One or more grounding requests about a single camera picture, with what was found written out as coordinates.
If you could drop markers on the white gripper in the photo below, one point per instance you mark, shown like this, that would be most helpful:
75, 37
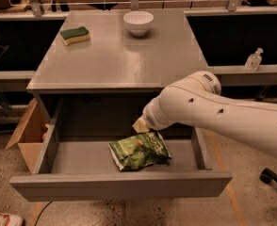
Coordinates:
149, 118

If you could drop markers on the green jalapeno chip bag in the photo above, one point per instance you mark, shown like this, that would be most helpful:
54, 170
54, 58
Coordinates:
139, 151

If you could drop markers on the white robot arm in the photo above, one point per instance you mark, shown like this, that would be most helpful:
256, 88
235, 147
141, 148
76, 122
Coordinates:
196, 101

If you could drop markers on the open grey top drawer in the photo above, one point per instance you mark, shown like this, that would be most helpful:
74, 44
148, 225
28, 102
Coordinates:
75, 163

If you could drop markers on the grey cabinet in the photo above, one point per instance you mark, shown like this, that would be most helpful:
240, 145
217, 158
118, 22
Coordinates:
113, 61

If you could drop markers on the white ceramic bowl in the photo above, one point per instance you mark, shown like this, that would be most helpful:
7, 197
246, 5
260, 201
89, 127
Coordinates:
138, 22

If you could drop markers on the green and yellow sponge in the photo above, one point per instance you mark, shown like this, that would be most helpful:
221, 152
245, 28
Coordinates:
74, 35

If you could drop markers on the brown cardboard box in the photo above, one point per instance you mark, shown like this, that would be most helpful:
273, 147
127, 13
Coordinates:
30, 134

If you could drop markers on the clear hand sanitizer bottle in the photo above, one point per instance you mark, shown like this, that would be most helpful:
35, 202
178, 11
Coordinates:
253, 61

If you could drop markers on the black office chair base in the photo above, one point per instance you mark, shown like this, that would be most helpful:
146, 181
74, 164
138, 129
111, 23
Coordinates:
267, 176

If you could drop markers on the white red shoe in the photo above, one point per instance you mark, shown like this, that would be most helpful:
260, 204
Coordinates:
10, 220

